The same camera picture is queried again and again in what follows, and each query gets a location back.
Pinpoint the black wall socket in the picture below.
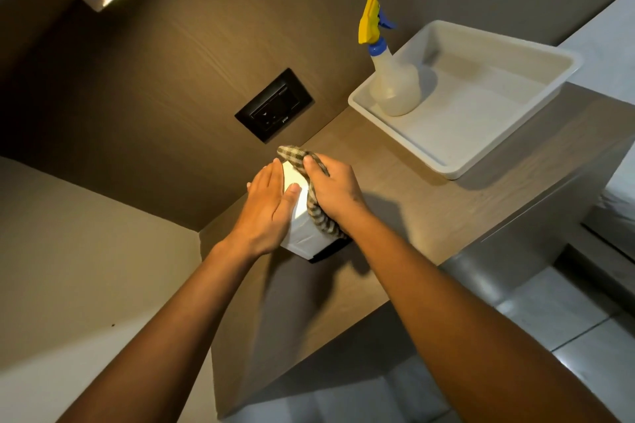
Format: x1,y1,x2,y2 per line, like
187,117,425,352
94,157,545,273
233,67,316,144

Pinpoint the striped cleaning cloth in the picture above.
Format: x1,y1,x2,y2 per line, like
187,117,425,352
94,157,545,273
276,143,351,241

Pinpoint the grey drawer cabinet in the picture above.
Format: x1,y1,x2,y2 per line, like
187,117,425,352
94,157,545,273
439,139,635,311

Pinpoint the person's left forearm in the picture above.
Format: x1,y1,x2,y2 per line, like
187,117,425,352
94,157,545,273
57,234,260,423

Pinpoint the white box-shaped appliance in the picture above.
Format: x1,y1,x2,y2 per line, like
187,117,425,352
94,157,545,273
246,159,349,264

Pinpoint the bed with white sheet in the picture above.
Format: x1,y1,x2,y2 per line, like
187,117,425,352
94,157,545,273
558,0,635,260

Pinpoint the white plastic tray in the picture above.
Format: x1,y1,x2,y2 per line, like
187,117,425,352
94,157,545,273
347,19,584,180

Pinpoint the person's right forearm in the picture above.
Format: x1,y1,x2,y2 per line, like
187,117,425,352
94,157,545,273
347,211,619,423

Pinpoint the spray bottle with yellow trigger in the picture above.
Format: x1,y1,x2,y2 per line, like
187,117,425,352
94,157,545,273
358,0,423,117

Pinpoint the person's left hand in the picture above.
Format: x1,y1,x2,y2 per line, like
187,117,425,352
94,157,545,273
230,158,303,260

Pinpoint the person's right hand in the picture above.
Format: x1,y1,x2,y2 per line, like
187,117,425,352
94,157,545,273
302,152,371,236

